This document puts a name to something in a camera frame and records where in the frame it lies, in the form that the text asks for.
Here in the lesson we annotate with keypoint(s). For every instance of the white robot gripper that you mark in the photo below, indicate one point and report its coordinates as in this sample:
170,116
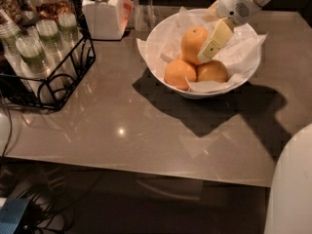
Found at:
234,6

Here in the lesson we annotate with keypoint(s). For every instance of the orange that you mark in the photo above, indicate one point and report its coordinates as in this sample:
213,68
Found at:
191,43
178,73
213,70

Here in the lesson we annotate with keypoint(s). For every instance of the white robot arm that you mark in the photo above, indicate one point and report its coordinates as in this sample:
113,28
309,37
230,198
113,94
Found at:
226,15

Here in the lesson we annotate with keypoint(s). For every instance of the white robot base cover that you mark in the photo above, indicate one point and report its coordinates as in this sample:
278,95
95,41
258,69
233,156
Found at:
290,202

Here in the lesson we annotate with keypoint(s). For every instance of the white ceramic bowl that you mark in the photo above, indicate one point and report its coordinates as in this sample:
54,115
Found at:
162,36

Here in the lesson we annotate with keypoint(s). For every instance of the clear acrylic stand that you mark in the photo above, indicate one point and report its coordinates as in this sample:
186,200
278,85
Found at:
144,16

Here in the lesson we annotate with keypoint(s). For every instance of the white ceramic canister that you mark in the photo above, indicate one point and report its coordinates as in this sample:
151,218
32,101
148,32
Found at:
107,19

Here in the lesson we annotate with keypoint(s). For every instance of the clear plastic cup stack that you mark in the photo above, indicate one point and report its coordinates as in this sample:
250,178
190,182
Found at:
35,65
69,30
50,38
9,34

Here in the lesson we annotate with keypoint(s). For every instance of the glass jar with snacks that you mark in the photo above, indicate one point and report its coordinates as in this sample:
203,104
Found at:
48,0

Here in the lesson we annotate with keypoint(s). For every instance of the blue patterned object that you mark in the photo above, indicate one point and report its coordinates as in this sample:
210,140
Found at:
11,215

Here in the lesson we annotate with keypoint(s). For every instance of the black wire rack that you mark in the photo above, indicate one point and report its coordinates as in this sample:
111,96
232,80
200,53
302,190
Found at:
58,86

